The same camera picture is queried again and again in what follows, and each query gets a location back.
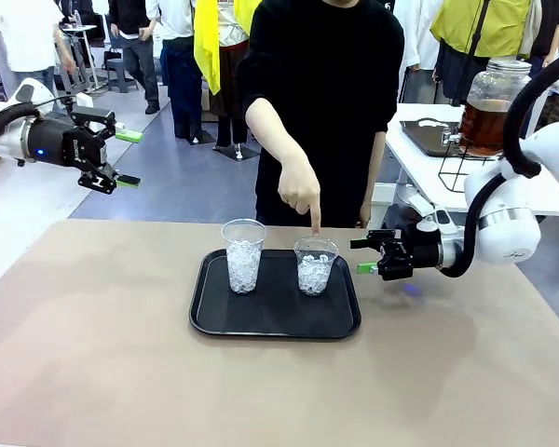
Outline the dark skirt under jacket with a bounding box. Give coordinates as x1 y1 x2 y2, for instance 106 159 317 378
433 38 491 106

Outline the tall clear iced cup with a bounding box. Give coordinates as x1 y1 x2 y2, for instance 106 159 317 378
221 217 268 295

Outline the bystander in dark jeans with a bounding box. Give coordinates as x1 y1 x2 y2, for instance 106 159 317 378
107 0 162 115

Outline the grey metal workbench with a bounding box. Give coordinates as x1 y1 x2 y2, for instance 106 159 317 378
55 22 100 95

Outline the person's right hand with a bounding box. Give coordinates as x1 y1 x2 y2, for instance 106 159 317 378
278 154 323 238

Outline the dark brown tray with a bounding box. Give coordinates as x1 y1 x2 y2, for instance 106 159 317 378
399 119 467 158

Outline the mannequin with brown skirt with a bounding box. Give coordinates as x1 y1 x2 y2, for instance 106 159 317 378
206 0 263 162

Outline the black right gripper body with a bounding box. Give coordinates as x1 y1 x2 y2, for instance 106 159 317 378
378 227 443 282

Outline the short clear iced cup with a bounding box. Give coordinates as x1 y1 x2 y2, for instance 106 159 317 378
293 237 340 297

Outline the person's left forearm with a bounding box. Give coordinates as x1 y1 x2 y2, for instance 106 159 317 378
363 129 388 207

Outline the left arm black hose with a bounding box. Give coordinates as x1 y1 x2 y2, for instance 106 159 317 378
0 102 44 142

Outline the yellow-green jacket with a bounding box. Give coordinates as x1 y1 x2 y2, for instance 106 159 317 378
429 0 536 60

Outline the grey step stool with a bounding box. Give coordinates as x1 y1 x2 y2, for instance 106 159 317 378
103 57 142 93

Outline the arm black hose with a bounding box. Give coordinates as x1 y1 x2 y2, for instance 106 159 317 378
0 102 44 142
440 59 559 279

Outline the right arm black hose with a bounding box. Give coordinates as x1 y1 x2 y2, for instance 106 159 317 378
440 59 559 279

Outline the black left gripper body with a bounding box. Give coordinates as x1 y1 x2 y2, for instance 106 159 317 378
26 115 110 168

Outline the glass tea dispenser jar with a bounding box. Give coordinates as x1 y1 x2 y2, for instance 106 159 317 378
441 59 535 158

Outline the person's black sweater torso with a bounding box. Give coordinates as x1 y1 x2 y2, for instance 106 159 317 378
236 0 405 229

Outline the bystander in white shirt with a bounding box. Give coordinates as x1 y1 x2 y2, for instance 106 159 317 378
0 0 79 97

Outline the yellow hanging garment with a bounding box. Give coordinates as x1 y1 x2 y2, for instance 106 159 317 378
193 0 223 97

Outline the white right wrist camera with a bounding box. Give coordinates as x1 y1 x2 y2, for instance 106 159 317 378
416 203 461 237

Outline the person's right forearm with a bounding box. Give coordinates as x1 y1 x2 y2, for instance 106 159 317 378
244 95 316 164

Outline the black wire dispenser stand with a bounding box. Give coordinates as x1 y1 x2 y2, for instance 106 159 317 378
437 153 510 194

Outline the mannequin with navy garment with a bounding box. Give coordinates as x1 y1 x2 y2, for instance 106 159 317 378
146 0 204 142

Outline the black serving tray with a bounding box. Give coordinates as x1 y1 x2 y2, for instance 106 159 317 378
188 248 362 340

